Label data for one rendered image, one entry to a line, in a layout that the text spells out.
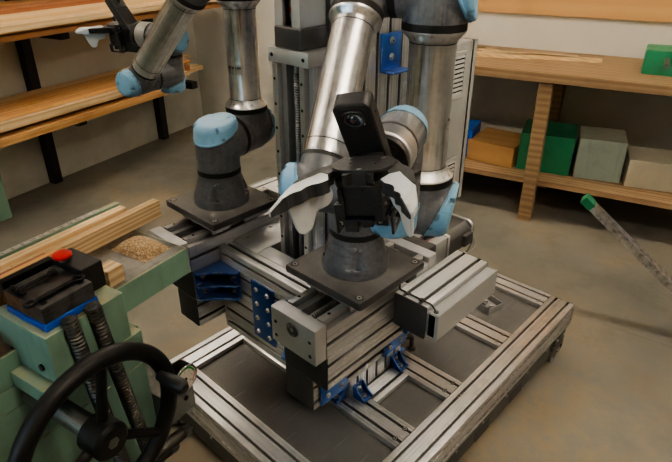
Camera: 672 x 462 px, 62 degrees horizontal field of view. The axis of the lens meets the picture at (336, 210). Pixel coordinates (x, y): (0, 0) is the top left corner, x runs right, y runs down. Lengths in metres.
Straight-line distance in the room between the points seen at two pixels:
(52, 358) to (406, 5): 0.79
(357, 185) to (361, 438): 1.15
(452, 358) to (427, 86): 1.15
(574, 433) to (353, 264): 1.18
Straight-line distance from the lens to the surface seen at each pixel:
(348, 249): 1.18
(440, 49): 1.03
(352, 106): 0.63
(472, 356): 2.00
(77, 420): 0.98
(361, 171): 0.63
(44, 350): 0.95
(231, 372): 1.92
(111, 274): 1.11
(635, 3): 3.66
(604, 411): 2.26
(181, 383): 0.94
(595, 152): 3.38
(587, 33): 3.71
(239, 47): 1.54
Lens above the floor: 1.48
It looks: 26 degrees down
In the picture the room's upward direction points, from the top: straight up
